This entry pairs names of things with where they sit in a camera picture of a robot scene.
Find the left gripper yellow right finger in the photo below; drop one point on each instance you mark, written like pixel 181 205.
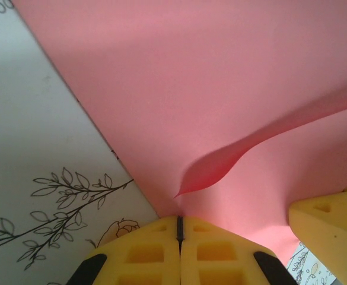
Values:
pixel 217 237

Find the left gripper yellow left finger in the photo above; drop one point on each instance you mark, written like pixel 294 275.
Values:
pixel 149 237

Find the pink square paper sheet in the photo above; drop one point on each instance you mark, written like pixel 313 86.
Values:
pixel 191 89

